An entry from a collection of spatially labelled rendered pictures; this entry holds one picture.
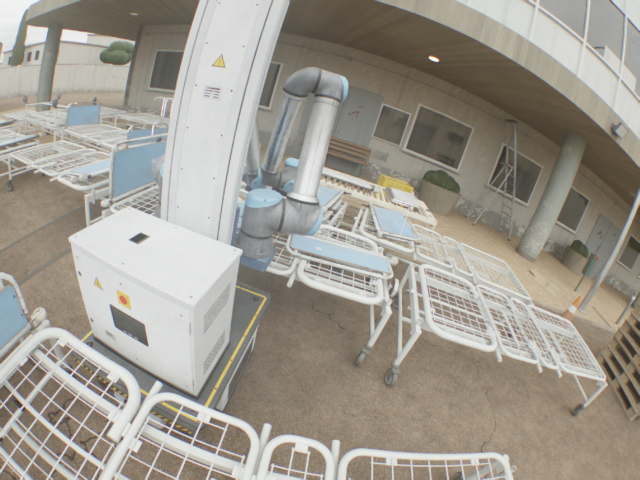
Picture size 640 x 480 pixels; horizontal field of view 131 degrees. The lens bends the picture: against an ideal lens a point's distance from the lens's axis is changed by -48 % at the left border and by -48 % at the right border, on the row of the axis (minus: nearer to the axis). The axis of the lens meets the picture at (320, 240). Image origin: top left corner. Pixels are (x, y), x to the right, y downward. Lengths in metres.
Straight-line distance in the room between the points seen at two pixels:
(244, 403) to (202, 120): 1.32
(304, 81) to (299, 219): 0.58
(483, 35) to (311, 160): 4.08
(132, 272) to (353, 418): 1.32
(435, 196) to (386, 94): 2.92
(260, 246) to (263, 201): 0.21
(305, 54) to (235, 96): 6.94
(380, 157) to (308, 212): 6.51
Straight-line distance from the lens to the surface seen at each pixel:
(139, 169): 2.34
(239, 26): 1.08
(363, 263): 1.86
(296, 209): 1.19
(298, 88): 1.21
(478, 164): 8.38
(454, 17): 4.77
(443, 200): 6.76
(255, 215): 1.16
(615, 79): 7.42
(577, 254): 10.16
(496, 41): 4.94
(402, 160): 7.73
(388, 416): 1.76
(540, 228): 7.29
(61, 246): 2.75
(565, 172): 7.33
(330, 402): 1.66
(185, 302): 0.77
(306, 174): 1.18
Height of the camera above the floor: 1.36
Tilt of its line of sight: 25 degrees down
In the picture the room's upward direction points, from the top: 18 degrees clockwise
